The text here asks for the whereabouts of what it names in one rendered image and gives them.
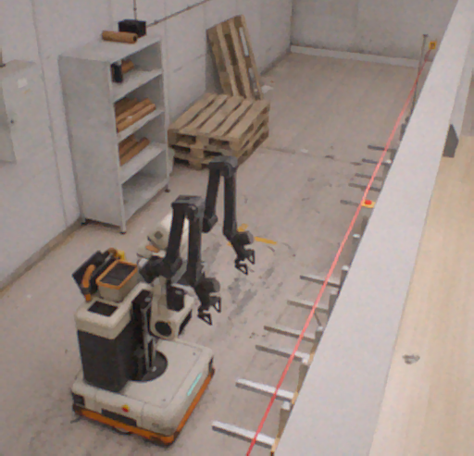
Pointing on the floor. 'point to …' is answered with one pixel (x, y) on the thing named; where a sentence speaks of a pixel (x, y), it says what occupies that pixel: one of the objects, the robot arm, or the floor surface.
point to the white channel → (380, 274)
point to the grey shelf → (144, 180)
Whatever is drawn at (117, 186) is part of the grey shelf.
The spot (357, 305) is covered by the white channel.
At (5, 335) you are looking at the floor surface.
